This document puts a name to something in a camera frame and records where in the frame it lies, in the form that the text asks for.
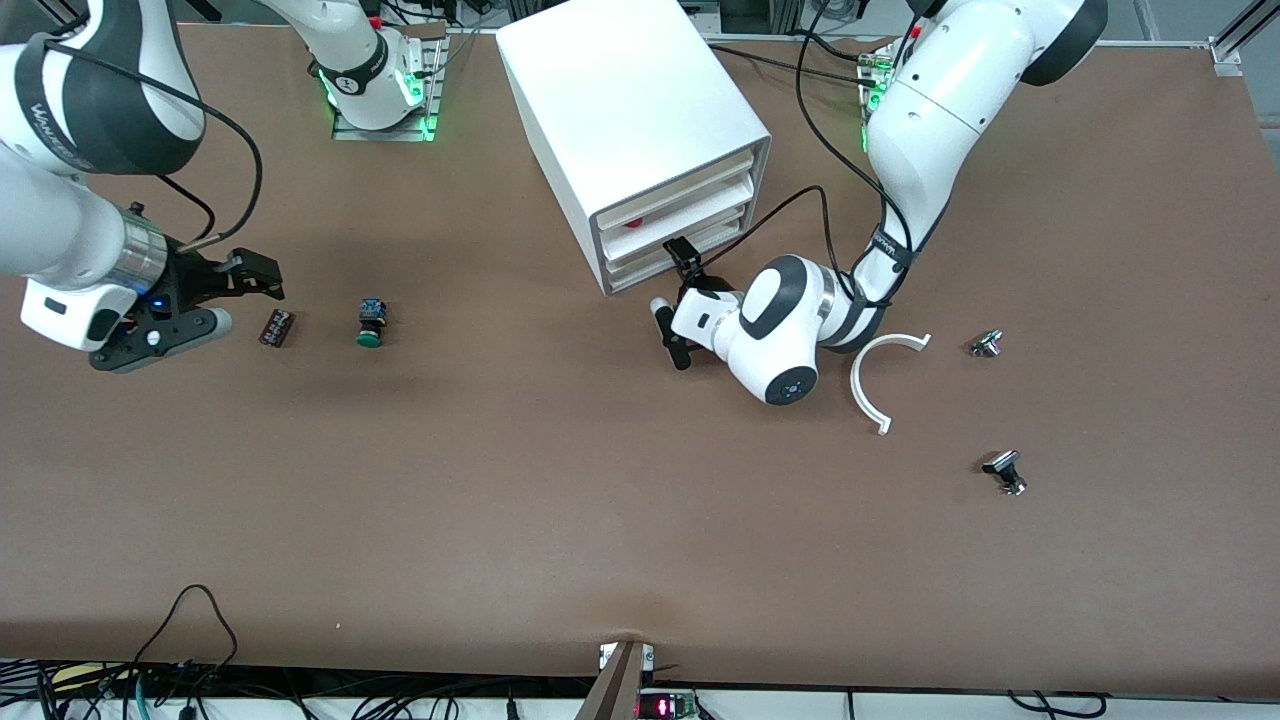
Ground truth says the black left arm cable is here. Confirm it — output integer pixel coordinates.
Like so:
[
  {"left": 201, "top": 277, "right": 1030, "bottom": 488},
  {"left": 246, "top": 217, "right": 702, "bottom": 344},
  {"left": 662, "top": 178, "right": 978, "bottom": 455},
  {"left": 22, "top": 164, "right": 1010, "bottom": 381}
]
[{"left": 740, "top": 0, "right": 941, "bottom": 306}]

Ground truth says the white curved plastic strip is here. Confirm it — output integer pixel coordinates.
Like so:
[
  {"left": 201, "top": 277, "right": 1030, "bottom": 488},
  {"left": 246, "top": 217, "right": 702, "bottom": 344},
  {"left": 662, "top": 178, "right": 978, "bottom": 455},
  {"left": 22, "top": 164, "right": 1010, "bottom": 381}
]
[{"left": 850, "top": 332, "right": 933, "bottom": 436}]

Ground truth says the white drawer cabinet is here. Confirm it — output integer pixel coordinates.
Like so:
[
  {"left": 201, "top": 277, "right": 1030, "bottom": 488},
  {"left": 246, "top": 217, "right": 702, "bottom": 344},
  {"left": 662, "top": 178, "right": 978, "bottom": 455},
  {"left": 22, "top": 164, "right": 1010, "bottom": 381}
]
[{"left": 496, "top": 0, "right": 773, "bottom": 297}]

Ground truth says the black looped cable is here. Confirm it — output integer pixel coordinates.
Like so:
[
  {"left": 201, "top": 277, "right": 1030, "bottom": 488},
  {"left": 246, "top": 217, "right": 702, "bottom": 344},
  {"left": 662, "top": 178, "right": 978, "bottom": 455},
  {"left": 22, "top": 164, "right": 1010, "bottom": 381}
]
[{"left": 135, "top": 585, "right": 239, "bottom": 671}]

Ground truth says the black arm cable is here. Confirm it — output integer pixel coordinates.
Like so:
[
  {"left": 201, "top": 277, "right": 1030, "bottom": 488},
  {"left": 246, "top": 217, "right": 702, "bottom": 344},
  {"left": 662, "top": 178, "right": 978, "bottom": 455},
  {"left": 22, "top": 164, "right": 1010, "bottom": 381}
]
[
  {"left": 45, "top": 40, "right": 264, "bottom": 251},
  {"left": 740, "top": 0, "right": 941, "bottom": 306}
]

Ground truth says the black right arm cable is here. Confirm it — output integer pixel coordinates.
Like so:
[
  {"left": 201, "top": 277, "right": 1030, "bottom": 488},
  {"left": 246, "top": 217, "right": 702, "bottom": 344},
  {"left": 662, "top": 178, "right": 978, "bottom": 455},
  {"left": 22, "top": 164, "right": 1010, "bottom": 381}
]
[{"left": 45, "top": 40, "right": 264, "bottom": 251}]

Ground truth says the black base cable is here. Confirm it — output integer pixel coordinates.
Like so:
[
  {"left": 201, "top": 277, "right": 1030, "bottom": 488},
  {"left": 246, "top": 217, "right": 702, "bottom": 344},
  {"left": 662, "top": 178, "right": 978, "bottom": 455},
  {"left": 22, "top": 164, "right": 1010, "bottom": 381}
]
[{"left": 705, "top": 42, "right": 871, "bottom": 89}]

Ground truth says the device with red display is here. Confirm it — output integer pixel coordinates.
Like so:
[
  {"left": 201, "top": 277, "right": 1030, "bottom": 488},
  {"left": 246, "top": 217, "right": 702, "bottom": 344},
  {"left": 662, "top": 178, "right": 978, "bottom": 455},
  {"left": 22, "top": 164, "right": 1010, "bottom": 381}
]
[{"left": 637, "top": 690, "right": 701, "bottom": 720}]

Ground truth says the brown camera post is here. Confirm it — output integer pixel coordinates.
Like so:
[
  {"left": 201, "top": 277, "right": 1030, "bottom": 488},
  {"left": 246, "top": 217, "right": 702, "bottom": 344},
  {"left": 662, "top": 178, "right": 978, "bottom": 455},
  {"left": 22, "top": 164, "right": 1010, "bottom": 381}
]
[{"left": 575, "top": 640, "right": 651, "bottom": 720}]

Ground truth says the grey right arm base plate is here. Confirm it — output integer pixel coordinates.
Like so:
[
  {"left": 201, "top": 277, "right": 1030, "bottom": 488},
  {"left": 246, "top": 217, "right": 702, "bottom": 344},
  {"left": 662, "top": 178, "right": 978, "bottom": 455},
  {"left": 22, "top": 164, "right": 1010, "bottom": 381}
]
[{"left": 332, "top": 100, "right": 441, "bottom": 142}]

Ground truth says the aluminium frame profile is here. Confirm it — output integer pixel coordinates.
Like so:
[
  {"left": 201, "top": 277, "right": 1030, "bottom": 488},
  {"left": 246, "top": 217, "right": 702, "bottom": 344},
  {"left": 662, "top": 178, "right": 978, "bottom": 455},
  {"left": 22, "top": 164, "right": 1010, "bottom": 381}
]
[{"left": 1208, "top": 0, "right": 1263, "bottom": 76}]

